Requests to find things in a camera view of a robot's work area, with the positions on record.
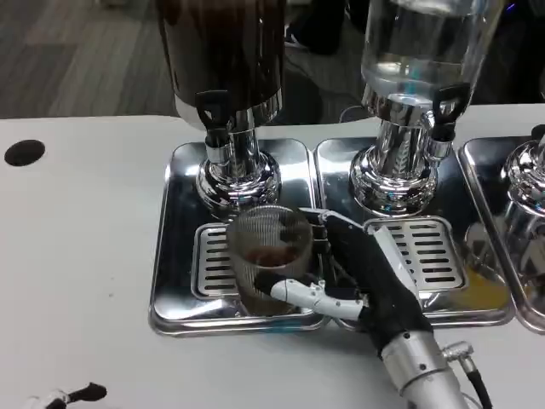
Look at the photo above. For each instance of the clear ribbed glass cup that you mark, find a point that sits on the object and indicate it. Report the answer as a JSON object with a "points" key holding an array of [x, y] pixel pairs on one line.
{"points": [[264, 247]]}

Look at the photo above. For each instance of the black round counter grommet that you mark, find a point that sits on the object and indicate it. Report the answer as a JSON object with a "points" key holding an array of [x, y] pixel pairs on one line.
{"points": [[24, 152]]}

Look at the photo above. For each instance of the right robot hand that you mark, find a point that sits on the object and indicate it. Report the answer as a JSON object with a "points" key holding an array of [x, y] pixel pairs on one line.
{"points": [[374, 281]]}

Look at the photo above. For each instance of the clear water dispenser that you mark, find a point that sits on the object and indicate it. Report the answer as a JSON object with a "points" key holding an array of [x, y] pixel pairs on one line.
{"points": [[421, 47]]}

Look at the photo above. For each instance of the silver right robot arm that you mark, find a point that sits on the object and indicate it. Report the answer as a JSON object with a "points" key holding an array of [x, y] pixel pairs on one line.
{"points": [[421, 366]]}

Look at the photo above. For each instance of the black tap with steel spout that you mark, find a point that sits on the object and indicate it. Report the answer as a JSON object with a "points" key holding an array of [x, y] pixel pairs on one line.
{"points": [[211, 108], [447, 106]]}

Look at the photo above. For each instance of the dark drink dispenser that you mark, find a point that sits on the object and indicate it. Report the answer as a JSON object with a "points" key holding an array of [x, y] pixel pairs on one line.
{"points": [[225, 51]]}

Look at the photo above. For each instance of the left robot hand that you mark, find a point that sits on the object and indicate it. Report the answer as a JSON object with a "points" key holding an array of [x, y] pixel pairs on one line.
{"points": [[85, 391]]}

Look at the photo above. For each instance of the slotted steel drip grid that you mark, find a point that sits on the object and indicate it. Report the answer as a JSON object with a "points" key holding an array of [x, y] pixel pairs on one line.
{"points": [[430, 255], [213, 260]]}

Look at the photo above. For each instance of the steel drip tray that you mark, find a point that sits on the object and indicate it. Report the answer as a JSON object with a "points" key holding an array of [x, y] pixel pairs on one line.
{"points": [[179, 238], [340, 187], [481, 170]]}

